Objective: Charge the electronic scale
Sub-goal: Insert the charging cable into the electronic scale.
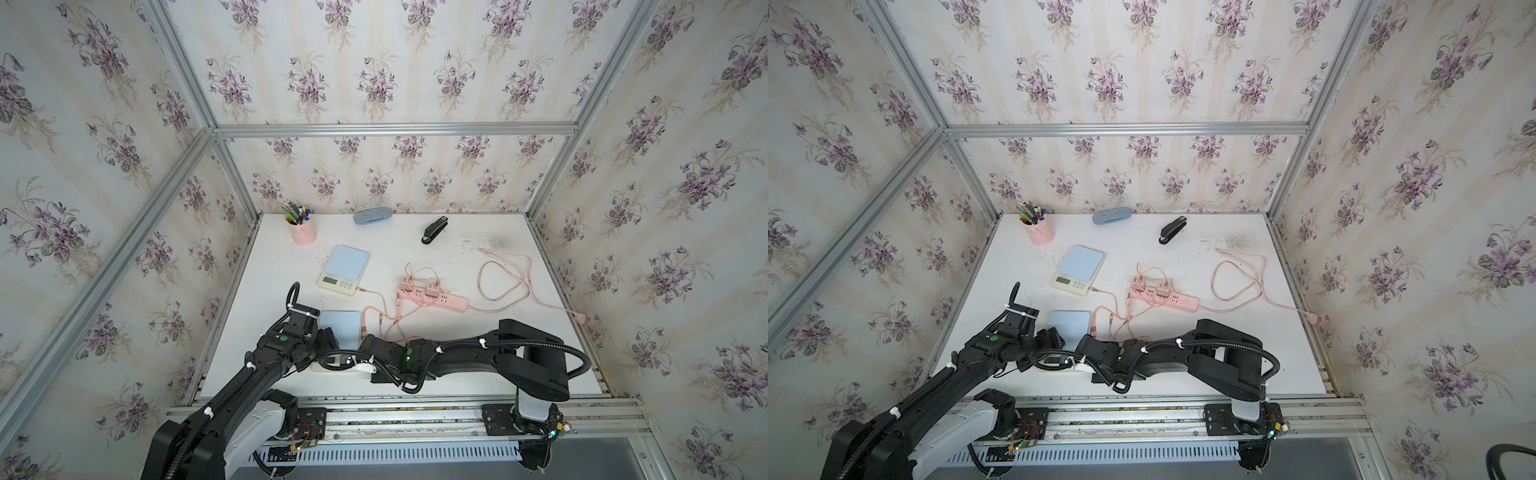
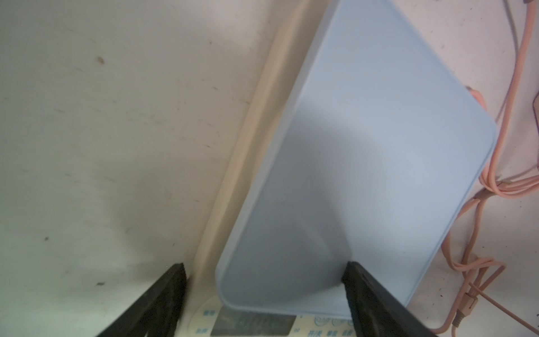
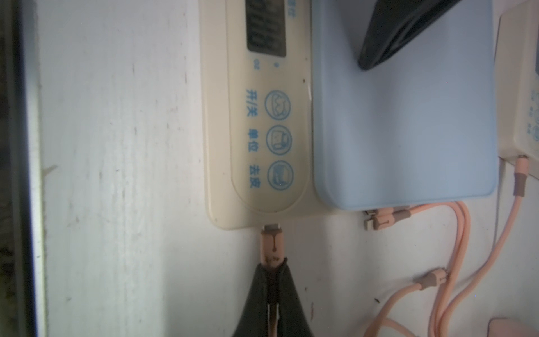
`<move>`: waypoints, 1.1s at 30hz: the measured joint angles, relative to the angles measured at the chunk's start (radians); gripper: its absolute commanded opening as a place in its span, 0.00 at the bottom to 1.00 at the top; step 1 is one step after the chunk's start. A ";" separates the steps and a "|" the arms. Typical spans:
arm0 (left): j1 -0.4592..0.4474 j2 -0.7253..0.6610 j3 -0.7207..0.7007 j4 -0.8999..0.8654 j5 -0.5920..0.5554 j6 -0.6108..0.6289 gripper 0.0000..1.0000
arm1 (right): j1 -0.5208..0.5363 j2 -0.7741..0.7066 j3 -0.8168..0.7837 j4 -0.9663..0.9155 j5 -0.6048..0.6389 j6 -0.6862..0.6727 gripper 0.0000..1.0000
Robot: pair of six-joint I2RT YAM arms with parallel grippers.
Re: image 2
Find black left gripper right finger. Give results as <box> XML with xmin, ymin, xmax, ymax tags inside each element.
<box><xmin>342</xmin><ymin>261</ymin><xmax>436</xmax><ymax>337</ymax></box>

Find blue kitchen scale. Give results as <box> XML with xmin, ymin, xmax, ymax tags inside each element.
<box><xmin>178</xmin><ymin>1</ymin><xmax>497</xmax><ymax>336</ymax></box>

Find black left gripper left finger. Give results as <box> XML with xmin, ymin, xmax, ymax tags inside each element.
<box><xmin>98</xmin><ymin>263</ymin><xmax>187</xmax><ymax>337</ymax></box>

